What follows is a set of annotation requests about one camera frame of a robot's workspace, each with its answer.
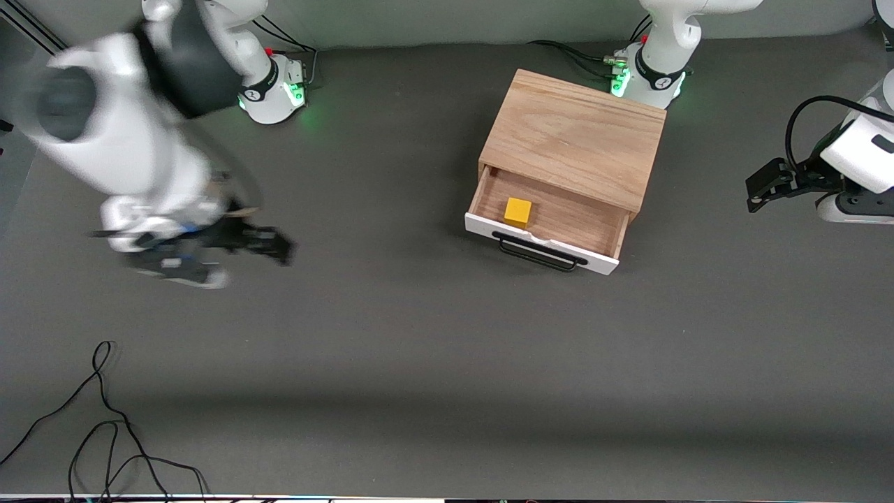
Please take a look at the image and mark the dark grey table mat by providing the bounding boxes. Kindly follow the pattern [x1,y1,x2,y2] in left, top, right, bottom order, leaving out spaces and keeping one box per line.
[0,24,894,498]

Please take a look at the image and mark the white-fronted drawer with black handle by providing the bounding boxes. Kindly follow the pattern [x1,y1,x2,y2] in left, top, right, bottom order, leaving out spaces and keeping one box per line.
[464,166,631,276]

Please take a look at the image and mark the wooden drawer cabinet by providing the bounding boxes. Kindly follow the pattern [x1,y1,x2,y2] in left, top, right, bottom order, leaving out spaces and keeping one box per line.
[478,68,668,224]

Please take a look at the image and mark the loose thin black cable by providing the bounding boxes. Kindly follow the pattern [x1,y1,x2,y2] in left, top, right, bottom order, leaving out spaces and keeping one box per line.
[0,340,209,502]

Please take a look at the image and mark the black right arm base cables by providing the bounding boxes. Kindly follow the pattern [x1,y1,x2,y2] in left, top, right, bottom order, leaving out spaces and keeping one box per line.
[253,17,319,90]

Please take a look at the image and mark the black arm base cables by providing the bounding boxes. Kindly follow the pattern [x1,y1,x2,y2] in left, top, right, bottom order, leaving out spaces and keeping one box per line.
[253,17,319,90]
[527,15,654,79]

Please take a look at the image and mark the black left arm base cables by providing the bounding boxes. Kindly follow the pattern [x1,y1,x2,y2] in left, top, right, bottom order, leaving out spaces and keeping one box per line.
[527,15,654,79]

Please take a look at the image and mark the yellow cube block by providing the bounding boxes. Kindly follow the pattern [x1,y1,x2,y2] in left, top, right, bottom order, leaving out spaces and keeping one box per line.
[504,198,533,230]

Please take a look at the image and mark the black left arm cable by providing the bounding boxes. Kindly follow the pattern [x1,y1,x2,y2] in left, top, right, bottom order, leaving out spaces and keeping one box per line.
[785,95,894,172]

